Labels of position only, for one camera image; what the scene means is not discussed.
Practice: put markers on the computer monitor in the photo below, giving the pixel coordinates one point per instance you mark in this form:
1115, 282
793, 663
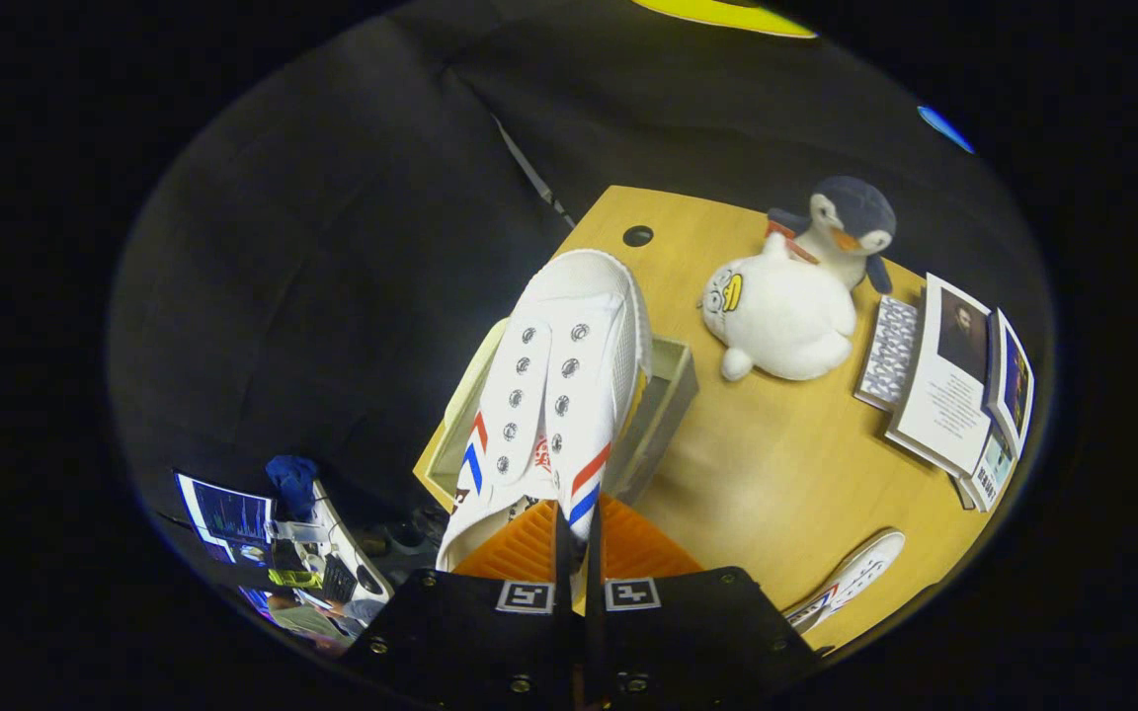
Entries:
228, 515

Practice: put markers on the teal cover book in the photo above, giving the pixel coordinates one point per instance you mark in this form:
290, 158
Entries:
991, 469

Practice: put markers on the patterned cover book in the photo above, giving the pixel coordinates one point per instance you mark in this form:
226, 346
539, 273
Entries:
890, 351

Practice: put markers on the blue cloth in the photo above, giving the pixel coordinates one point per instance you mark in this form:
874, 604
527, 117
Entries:
292, 482

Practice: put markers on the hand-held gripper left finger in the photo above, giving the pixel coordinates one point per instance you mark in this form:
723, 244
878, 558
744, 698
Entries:
460, 632

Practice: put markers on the white portrait cover book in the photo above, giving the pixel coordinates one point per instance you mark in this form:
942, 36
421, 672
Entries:
949, 395

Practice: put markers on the grey fabric storage box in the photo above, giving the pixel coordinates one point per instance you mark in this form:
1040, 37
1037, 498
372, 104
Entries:
668, 395

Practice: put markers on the penguin plush toy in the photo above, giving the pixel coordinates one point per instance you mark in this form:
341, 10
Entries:
855, 212

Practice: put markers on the white striped canvas shoe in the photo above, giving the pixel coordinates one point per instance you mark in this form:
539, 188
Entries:
855, 573
569, 326

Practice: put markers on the white duck plush toy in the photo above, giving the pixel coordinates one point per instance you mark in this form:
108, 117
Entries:
786, 326

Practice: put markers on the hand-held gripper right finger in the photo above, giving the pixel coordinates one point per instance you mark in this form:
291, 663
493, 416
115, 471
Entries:
688, 632

